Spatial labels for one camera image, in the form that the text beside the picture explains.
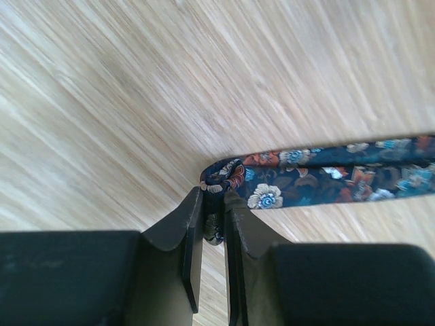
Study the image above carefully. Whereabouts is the navy floral tie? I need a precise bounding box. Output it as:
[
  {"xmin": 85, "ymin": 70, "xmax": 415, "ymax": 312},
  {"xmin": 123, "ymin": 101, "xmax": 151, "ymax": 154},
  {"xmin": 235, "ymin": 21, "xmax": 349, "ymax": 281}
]
[{"xmin": 200, "ymin": 134, "xmax": 434, "ymax": 246}]

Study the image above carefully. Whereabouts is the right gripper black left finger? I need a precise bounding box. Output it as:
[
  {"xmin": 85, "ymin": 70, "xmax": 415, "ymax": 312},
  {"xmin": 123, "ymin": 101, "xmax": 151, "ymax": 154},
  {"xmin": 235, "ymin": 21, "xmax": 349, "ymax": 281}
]
[{"xmin": 1, "ymin": 187, "xmax": 204, "ymax": 325}]

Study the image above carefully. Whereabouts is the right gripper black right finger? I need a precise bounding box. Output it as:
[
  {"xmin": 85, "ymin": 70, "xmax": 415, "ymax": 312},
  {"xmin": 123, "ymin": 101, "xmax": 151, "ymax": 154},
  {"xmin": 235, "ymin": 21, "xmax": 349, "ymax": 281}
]
[{"xmin": 224, "ymin": 191, "xmax": 434, "ymax": 325}]

